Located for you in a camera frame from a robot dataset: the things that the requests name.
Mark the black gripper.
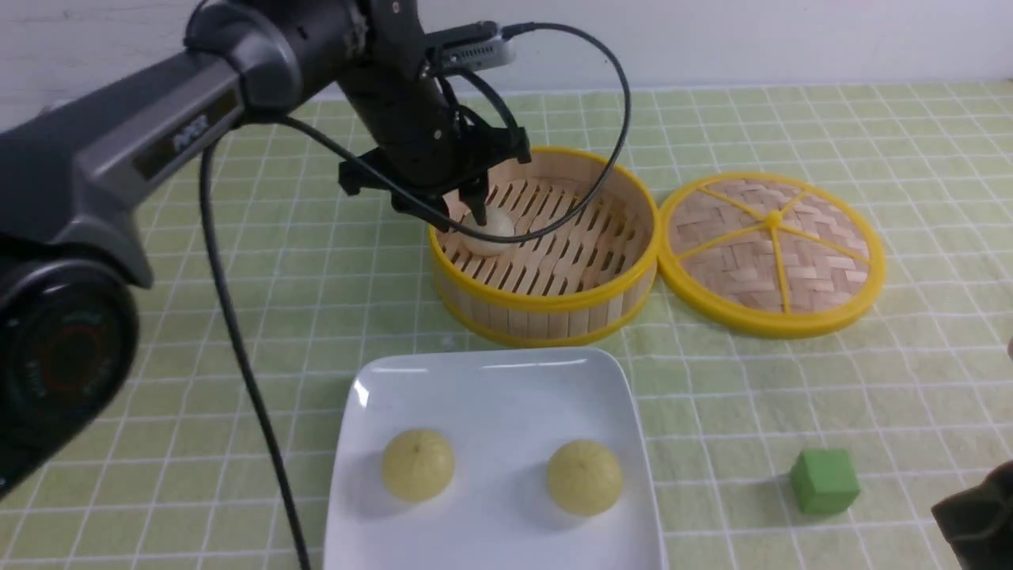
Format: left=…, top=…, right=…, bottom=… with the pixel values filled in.
left=339, top=1, right=531, bottom=232

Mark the white steamed bun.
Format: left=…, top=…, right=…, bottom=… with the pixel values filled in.
left=461, top=207, right=514, bottom=257

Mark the yellow steamed bun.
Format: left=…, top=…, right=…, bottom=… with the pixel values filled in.
left=382, top=429, right=456, bottom=503
left=546, top=438, right=624, bottom=517

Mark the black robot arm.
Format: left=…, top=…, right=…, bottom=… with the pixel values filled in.
left=1, top=1, right=531, bottom=496

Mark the dark second robot arm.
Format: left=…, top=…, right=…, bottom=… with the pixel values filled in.
left=931, top=461, right=1012, bottom=569

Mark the white square plate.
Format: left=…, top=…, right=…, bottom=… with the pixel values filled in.
left=322, top=347, right=668, bottom=569

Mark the bamboo steamer basket yellow rim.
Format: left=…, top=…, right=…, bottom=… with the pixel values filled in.
left=427, top=146, right=661, bottom=348

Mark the woven bamboo steamer lid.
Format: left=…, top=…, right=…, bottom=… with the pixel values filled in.
left=658, top=173, right=886, bottom=340

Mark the green checkered tablecloth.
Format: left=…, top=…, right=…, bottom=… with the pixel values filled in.
left=2, top=81, right=1012, bottom=569

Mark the green cube block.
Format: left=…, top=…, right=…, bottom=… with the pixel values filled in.
left=789, top=447, right=861, bottom=515

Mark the black cable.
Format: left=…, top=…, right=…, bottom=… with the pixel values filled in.
left=198, top=22, right=632, bottom=570

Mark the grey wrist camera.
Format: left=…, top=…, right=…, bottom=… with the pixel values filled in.
left=426, top=21, right=516, bottom=74

